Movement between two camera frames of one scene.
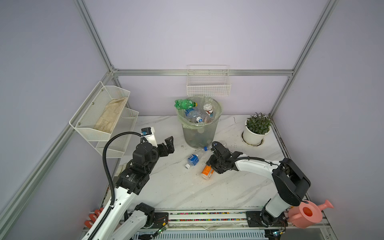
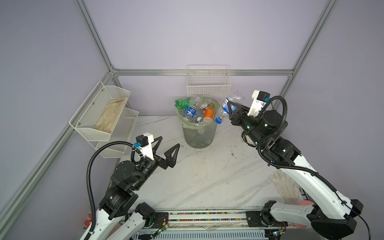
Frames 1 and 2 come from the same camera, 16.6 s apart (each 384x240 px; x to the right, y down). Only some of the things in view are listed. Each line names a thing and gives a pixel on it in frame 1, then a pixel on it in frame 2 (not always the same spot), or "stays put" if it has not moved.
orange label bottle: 207,172 to 209,113
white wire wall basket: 211,80 stays put
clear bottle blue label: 193,115 stays put
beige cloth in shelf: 108,118 stays put
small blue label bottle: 193,160 to 193,109
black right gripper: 209,162 to 238,113
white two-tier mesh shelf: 103,113 stays put
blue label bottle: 206,148 to 237,96
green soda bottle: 184,104 stays put
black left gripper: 165,152 to 169,160
